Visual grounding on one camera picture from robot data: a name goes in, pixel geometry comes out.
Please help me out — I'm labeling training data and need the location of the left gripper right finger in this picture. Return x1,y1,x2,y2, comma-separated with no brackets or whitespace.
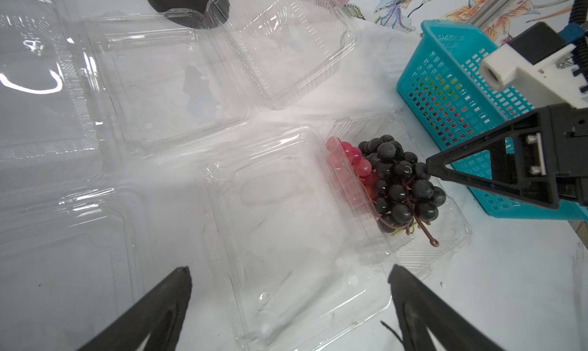
387,265,502,350

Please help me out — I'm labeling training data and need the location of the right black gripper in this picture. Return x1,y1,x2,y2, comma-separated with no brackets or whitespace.
427,103,587,209

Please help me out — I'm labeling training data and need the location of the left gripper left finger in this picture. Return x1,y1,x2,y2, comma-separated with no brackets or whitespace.
81,266,192,350

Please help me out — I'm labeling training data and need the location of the teal plastic mesh basket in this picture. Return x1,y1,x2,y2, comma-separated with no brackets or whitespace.
397,20,587,221

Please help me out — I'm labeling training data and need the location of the clear clamshell container front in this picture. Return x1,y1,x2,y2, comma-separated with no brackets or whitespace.
203,113,472,350

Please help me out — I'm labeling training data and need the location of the clear clamshell container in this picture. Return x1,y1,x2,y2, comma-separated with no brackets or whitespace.
84,0,357,153
203,113,472,350
1,14,104,207

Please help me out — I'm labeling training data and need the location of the red grape bunch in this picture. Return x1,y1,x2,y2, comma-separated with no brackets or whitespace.
326,137,380,204

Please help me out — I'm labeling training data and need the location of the blue microphone on black stand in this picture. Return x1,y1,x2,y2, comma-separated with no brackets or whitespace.
147,0,231,30

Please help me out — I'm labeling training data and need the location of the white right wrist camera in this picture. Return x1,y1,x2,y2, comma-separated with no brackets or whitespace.
479,22,587,109

